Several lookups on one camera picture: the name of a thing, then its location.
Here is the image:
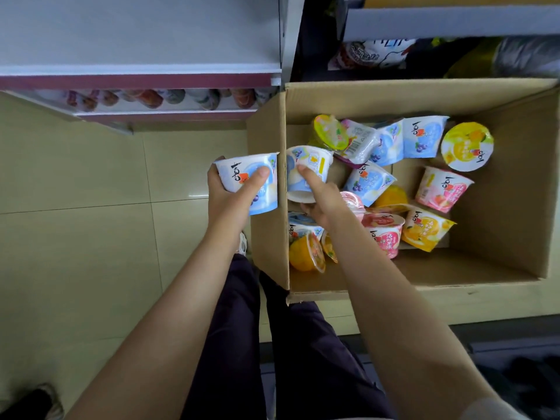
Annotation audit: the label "person's left hand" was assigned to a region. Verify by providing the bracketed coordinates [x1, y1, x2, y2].
[207, 156, 271, 241]

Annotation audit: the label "person's right hand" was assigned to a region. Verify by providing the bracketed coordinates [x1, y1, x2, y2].
[297, 164, 366, 233]

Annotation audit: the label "blue fruit cup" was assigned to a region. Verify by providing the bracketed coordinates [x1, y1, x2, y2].
[286, 145, 334, 204]
[214, 152, 279, 216]

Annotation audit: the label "person's left forearm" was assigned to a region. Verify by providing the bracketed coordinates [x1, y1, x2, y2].
[65, 229, 246, 420]

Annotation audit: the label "person's right forearm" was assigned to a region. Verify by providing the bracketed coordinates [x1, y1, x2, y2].
[326, 220, 499, 420]

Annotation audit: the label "pile of assorted jelly cups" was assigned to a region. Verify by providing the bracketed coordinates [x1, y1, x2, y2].
[286, 114, 495, 274]

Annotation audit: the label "white printed snack packet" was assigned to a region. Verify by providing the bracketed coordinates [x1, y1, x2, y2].
[328, 38, 417, 71]

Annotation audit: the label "dark snack packet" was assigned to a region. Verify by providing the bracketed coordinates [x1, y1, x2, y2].
[405, 38, 484, 79]

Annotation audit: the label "white shelf unit red edge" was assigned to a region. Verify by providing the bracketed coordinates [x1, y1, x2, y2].
[0, 0, 305, 136]

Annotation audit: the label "brown cardboard box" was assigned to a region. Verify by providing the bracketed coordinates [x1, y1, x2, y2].
[246, 78, 560, 305]

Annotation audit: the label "dark trousers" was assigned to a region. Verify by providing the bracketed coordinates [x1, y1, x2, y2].
[181, 253, 396, 420]

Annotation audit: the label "yellow green snack packet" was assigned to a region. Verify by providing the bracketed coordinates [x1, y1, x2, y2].
[443, 36, 505, 79]

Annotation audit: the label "white metal shelf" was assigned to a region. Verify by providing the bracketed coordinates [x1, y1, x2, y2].
[336, 0, 560, 43]

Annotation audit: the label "grey snack packet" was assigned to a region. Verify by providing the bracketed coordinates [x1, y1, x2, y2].
[491, 36, 560, 79]

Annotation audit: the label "white sleeve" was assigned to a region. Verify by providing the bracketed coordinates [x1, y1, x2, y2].
[459, 397, 531, 420]

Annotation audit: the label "black shoe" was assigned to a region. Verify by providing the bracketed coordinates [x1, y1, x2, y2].
[0, 384, 65, 420]

